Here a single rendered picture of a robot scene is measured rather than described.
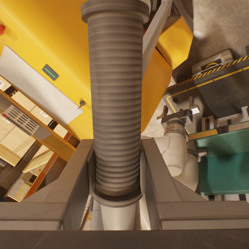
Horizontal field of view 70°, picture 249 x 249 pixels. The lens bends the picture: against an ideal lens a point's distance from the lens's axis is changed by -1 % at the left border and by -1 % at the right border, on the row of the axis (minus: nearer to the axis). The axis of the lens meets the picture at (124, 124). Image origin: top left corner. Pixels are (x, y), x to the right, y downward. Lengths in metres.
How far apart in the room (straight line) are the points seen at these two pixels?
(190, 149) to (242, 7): 0.93
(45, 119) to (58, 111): 0.61
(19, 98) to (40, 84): 0.67
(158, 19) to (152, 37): 0.17
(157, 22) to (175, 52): 0.46
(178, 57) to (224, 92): 0.39
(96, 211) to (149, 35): 0.50
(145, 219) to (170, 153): 0.23
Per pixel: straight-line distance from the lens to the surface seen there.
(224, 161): 1.10
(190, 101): 0.89
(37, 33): 0.74
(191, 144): 1.03
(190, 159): 1.00
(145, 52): 0.48
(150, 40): 0.55
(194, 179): 0.97
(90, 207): 0.19
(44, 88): 0.83
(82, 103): 0.76
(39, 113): 1.48
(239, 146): 1.08
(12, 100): 0.96
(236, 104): 1.40
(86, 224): 2.95
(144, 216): 0.68
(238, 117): 1.43
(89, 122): 0.84
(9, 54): 0.84
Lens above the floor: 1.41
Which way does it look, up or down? 43 degrees down
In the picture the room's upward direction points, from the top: 159 degrees counter-clockwise
